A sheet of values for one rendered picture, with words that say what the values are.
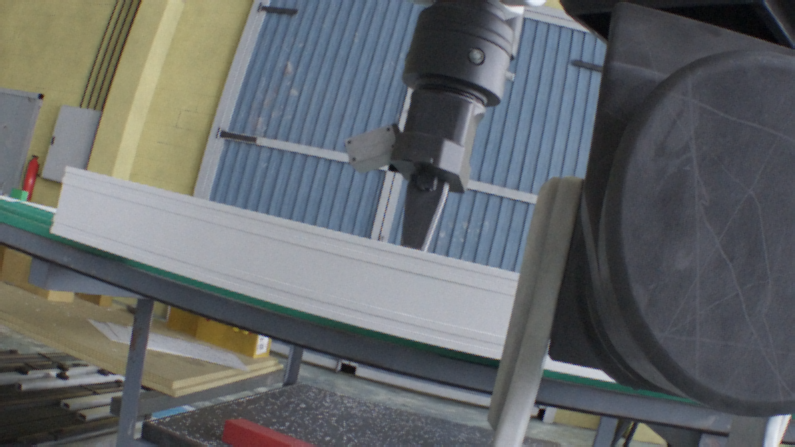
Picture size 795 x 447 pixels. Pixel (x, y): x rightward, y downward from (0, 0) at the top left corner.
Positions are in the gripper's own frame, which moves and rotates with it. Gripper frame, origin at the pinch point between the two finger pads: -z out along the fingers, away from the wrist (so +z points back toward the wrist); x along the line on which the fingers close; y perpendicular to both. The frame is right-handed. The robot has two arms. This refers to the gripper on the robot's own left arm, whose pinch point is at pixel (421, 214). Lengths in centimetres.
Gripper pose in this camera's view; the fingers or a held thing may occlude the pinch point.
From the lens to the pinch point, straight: 64.7
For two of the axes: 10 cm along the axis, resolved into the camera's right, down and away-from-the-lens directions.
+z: 2.3, -9.7, 0.8
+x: 1.2, 1.1, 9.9
